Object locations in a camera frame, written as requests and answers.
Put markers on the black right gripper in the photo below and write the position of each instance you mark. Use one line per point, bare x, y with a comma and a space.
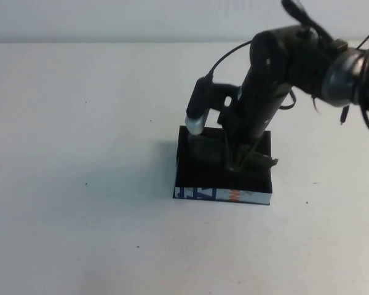
252, 116

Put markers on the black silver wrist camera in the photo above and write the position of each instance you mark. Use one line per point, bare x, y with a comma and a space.
198, 104

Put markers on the black glasses case printed front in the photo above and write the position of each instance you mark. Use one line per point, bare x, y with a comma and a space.
203, 181

